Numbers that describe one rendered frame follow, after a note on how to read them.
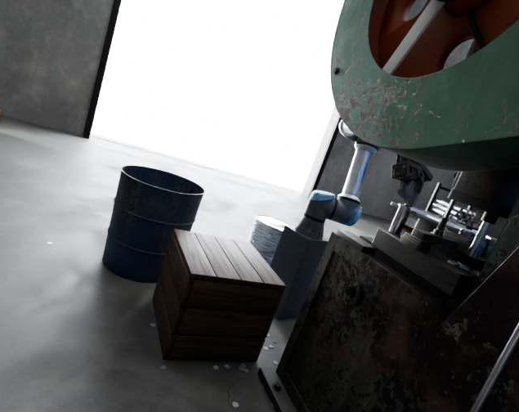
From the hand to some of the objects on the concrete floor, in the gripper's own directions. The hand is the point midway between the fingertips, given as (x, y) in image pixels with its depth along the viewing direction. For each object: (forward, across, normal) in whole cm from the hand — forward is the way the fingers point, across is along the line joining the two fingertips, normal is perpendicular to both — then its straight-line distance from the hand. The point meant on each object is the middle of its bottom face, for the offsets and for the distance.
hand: (410, 203), depth 128 cm
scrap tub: (+36, -111, -69) cm, 135 cm away
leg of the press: (+89, +3, -29) cm, 94 cm away
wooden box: (+58, -63, -49) cm, 98 cm away
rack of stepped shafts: (+19, -147, +215) cm, 261 cm away
